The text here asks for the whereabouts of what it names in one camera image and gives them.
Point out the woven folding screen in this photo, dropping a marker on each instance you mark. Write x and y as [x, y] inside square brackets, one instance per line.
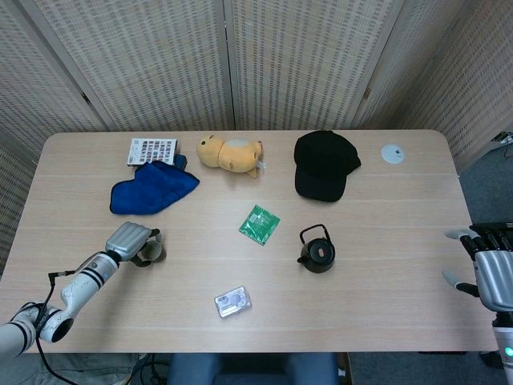
[160, 60]

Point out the grey fabric bag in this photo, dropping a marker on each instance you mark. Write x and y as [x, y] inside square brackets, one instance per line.
[92, 369]

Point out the yellow plush bear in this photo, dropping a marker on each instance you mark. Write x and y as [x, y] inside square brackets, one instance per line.
[230, 154]

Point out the green foil sachet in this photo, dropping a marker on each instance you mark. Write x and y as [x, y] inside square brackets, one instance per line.
[259, 224]

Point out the round grey grommet cover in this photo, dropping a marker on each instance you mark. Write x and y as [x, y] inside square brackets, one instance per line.
[392, 154]

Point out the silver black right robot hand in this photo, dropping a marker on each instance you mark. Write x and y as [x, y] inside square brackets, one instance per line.
[495, 280]

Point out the blue cloth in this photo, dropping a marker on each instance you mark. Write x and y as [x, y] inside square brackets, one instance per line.
[152, 190]

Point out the black baseball cap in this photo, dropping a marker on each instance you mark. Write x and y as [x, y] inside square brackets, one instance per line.
[320, 164]

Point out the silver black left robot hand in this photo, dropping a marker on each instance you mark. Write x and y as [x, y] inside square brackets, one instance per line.
[126, 240]

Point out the clear plastic floss box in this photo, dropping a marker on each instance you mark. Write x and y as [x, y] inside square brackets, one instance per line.
[232, 302]

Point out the blue padded seat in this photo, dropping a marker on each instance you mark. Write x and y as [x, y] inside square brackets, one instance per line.
[248, 369]

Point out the black teapot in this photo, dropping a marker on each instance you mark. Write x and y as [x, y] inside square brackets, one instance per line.
[320, 254]

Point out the black equipment case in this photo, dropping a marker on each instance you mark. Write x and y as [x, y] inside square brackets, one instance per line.
[495, 225]

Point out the small dark blue box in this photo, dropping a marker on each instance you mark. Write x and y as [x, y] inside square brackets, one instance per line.
[182, 160]

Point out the small metal cup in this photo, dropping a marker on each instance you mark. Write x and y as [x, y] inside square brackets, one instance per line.
[154, 250]

